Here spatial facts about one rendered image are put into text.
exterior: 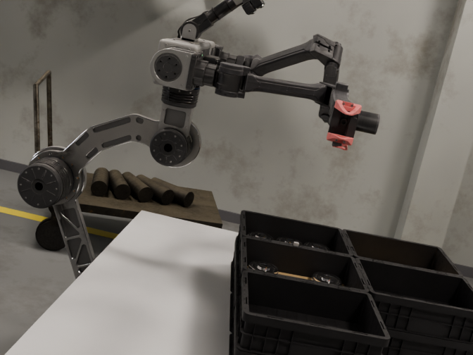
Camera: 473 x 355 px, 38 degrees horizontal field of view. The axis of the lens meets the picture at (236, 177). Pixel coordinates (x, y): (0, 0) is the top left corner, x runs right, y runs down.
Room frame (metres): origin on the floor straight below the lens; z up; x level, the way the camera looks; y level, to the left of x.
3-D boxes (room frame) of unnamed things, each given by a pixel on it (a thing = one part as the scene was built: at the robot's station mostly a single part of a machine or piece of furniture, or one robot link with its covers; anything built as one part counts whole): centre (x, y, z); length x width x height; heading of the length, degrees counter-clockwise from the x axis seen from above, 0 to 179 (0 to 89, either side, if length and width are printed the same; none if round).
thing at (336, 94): (2.13, -0.27, 1.45); 0.43 x 0.06 x 0.11; 176
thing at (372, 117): (1.90, -0.29, 1.45); 0.12 x 0.11 x 0.09; 176
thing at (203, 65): (2.25, 0.17, 1.45); 0.09 x 0.08 x 0.12; 175
